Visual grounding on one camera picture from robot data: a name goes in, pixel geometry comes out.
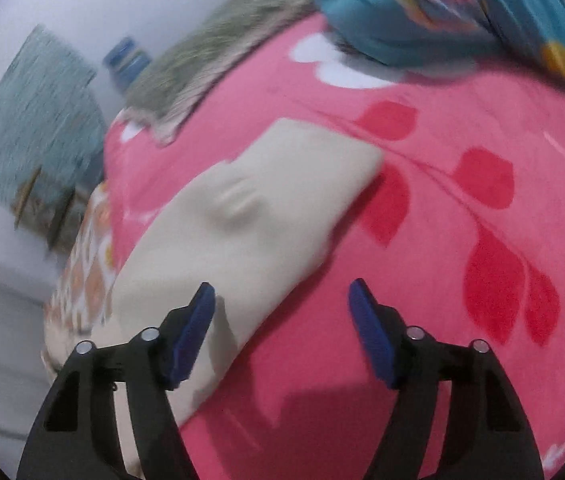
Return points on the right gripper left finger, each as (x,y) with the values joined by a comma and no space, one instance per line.
(74,435)

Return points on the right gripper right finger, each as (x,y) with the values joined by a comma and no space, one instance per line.
(488,435)

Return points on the cream zip jacket black trim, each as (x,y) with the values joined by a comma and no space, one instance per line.
(253,227)

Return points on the pink floral fleece blanket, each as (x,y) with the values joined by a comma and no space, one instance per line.
(464,234)

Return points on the wooden chair dark seat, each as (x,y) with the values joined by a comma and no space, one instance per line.
(52,209)

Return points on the teal floral hanging cloth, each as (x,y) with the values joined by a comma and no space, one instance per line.
(49,117)

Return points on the blue water dispenser bottle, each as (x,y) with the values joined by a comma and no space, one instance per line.
(125,62)

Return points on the blue cartoon print quilt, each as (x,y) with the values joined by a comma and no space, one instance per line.
(410,33)

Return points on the grey green fringed blanket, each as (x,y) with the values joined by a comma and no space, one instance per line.
(167,92)

